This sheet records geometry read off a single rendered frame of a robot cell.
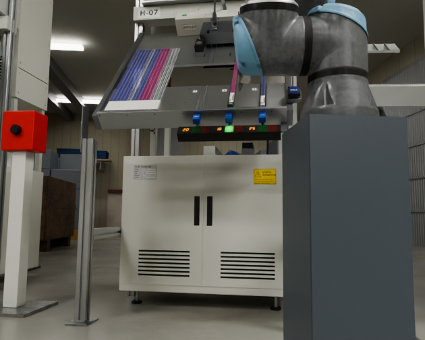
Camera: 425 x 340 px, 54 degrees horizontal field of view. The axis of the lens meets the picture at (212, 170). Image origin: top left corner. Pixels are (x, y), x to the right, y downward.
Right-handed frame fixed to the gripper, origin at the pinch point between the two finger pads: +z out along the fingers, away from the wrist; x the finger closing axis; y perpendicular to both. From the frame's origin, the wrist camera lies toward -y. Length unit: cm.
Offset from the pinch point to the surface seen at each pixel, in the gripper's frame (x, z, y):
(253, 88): 5.4, 10.1, -11.5
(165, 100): -24.6, 9.8, -23.9
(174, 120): -26.5, 11.1, -12.7
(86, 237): -70, 37, -4
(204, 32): 9, 6, -56
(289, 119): 5.9, 11.8, 9.9
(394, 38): 401, 220, -273
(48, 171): -100, 314, -413
